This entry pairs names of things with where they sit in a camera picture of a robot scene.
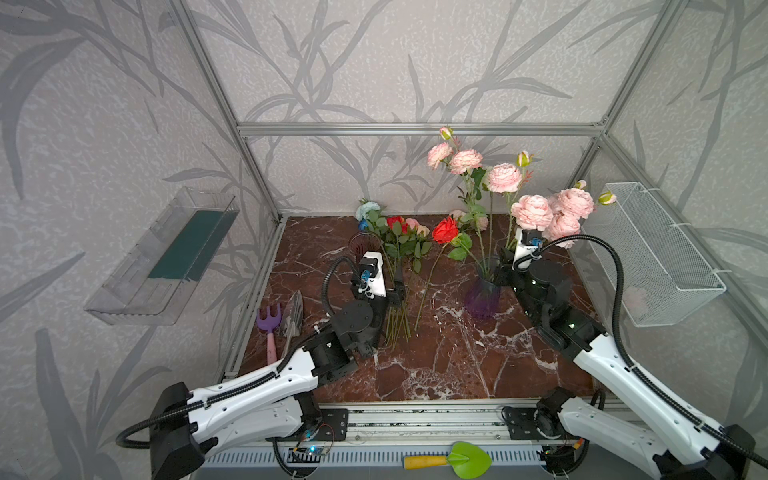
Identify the purple ribbed glass vase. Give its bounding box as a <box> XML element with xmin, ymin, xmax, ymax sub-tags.
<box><xmin>464</xmin><ymin>256</ymin><xmax>504</xmax><ymax>322</ymax></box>

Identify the dark red rose stem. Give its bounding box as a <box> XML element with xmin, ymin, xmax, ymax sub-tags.
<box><xmin>383</xmin><ymin>216</ymin><xmax>431</xmax><ymax>347</ymax></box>

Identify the dark glass cup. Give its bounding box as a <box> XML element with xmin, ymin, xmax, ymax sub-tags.
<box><xmin>348</xmin><ymin>231</ymin><xmax>382</xmax><ymax>261</ymax></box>

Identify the pink rose stem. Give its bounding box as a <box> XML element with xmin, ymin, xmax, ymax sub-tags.
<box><xmin>543</xmin><ymin>180</ymin><xmax>617</xmax><ymax>242</ymax></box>
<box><xmin>484</xmin><ymin>151</ymin><xmax>554</xmax><ymax>283</ymax></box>
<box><xmin>427</xmin><ymin>127</ymin><xmax>490</xmax><ymax>267</ymax></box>

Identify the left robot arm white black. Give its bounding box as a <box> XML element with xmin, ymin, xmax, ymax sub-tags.
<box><xmin>149</xmin><ymin>270</ymin><xmax>397</xmax><ymax>479</ymax></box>

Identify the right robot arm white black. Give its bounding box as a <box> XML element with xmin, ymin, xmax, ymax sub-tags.
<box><xmin>497</xmin><ymin>259</ymin><xmax>767</xmax><ymax>479</ymax></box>

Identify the small pink bud spray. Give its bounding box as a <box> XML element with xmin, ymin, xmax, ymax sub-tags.
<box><xmin>450</xmin><ymin>209</ymin><xmax>489</xmax><ymax>232</ymax></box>

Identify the white blue flower stem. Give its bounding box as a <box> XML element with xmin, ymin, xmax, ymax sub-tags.
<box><xmin>355</xmin><ymin>199</ymin><xmax>382</xmax><ymax>238</ymax></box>

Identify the small green circuit board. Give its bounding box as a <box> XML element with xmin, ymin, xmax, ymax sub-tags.
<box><xmin>288</xmin><ymin>444</ymin><xmax>332</xmax><ymax>464</ymax></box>

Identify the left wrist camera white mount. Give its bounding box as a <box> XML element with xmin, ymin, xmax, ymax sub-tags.
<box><xmin>358</xmin><ymin>251</ymin><xmax>386</xmax><ymax>299</ymax></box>

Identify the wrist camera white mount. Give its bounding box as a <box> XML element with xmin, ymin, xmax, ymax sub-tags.
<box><xmin>513</xmin><ymin>228</ymin><xmax>543</xmax><ymax>272</ymax></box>
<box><xmin>358</xmin><ymin>251</ymin><xmax>386</xmax><ymax>299</ymax></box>

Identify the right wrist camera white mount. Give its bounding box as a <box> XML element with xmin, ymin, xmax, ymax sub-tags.
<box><xmin>513</xmin><ymin>228</ymin><xmax>543</xmax><ymax>272</ymax></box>

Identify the purple toy rake pink handle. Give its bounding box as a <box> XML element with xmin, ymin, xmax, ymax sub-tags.
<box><xmin>256</xmin><ymin>303</ymin><xmax>282</xmax><ymax>365</ymax></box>

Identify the aluminium front rail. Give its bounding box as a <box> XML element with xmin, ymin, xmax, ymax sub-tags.
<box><xmin>204</xmin><ymin>399</ymin><xmax>666</xmax><ymax>470</ymax></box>

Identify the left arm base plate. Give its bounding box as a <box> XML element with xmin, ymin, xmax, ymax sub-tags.
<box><xmin>298</xmin><ymin>408</ymin><xmax>350</xmax><ymax>442</ymax></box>

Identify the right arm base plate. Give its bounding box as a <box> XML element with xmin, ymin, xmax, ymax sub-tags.
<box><xmin>501</xmin><ymin>406</ymin><xmax>579</xmax><ymax>443</ymax></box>

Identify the white wire mesh basket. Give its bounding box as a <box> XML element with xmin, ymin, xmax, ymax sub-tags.
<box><xmin>582</xmin><ymin>182</ymin><xmax>726</xmax><ymax>328</ymax></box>

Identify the green toy shovel yellow handle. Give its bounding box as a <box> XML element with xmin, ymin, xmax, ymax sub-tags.
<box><xmin>403</xmin><ymin>442</ymin><xmax>492</xmax><ymax>480</ymax></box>

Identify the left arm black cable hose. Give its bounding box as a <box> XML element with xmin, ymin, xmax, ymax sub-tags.
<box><xmin>115</xmin><ymin>255</ymin><xmax>361</xmax><ymax>450</ymax></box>

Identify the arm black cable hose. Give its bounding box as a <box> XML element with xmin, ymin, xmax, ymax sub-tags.
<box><xmin>115</xmin><ymin>255</ymin><xmax>361</xmax><ymax>450</ymax></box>
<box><xmin>515</xmin><ymin>233</ymin><xmax>768</xmax><ymax>472</ymax></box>

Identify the clear plastic wall tray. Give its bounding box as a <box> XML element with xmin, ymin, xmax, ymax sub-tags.
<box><xmin>84</xmin><ymin>187</ymin><xmax>240</xmax><ymax>326</ymax></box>

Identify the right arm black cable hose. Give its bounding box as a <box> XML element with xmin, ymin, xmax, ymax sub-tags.
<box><xmin>515</xmin><ymin>233</ymin><xmax>768</xmax><ymax>472</ymax></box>

